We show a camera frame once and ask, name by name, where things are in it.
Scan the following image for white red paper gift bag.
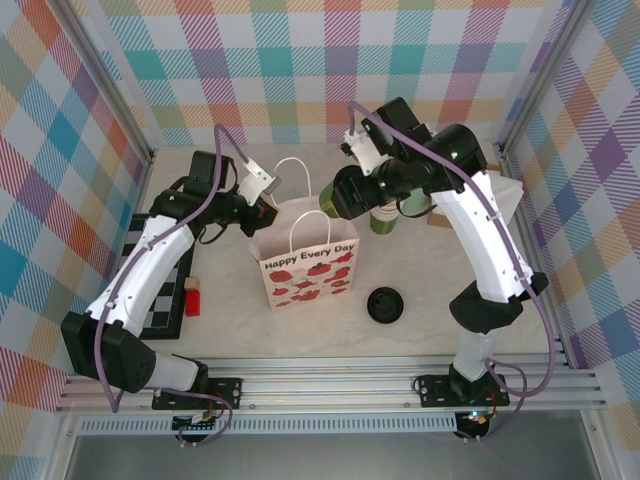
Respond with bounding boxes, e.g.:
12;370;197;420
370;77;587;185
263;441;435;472
248;157;362;314

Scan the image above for black plastic cup lid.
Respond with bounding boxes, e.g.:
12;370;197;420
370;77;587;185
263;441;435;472
365;285;405;325

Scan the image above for mint green tin holder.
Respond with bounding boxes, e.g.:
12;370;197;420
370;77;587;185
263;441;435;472
397;189;432;217

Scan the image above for stack of paper cups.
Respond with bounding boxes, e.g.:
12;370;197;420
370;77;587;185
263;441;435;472
368;197;401;236

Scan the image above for black chessboard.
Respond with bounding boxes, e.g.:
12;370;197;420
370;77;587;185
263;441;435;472
122;213;199;341

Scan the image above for small circuit board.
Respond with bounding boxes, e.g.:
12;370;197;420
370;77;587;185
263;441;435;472
172;410;221;434
458;409;494;432

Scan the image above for thin black left gripper cable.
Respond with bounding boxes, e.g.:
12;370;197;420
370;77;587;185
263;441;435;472
197;222;236;246

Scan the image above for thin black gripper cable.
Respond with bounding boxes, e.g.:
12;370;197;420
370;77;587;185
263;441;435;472
394;197;434;219
197;222;236;246

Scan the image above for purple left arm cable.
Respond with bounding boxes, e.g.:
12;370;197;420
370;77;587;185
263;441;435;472
92;124;256;447

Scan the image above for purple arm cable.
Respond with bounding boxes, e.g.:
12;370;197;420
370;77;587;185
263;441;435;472
92;124;256;447
348;101;557;444

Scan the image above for thin black right gripper cable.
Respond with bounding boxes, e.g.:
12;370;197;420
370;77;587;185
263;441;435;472
394;197;434;219

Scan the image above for aluminium side rail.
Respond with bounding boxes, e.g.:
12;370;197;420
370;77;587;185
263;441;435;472
499;144;571;366

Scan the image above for aluminium frame post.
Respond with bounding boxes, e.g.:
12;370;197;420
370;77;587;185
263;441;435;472
52;0;156;164
497;0;601;156

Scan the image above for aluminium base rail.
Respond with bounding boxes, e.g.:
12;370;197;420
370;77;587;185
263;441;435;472
54;353;609;416

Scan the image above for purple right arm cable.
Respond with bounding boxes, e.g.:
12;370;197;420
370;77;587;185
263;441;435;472
348;101;557;444

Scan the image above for perforated grey cable duct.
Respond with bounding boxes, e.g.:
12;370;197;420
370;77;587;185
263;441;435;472
77;413;464;436

